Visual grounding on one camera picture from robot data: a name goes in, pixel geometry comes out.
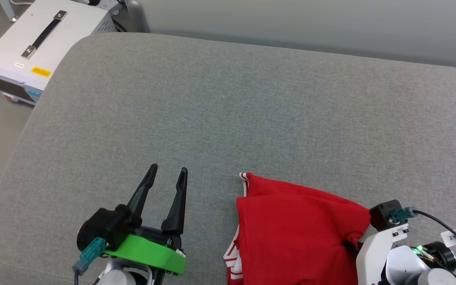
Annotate grey partition frame post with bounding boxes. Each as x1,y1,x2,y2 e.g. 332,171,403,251
124,0,152,33

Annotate red and white garment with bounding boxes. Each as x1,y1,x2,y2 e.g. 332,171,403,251
223,172,372,285

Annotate black strap handle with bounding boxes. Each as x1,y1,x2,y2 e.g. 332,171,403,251
21,10,68,60

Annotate grey metal table leg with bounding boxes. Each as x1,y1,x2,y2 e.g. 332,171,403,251
0,0,19,23

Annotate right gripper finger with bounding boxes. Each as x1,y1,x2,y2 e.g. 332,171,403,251
344,239,363,253

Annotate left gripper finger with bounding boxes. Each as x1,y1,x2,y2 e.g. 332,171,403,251
127,163,159,227
161,167,188,237

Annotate white partition panel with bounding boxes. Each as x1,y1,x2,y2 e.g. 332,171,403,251
138,0,456,70

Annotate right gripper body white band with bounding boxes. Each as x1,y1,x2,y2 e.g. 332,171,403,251
356,223,410,285

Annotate left arm cable teal connector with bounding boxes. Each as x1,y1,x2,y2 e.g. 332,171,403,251
72,237,107,285

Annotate white box device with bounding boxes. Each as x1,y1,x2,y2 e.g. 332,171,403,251
0,0,118,107

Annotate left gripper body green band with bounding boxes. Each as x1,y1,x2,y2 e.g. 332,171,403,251
103,226,186,275

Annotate white cable tag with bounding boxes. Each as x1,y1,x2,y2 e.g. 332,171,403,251
441,229,456,249

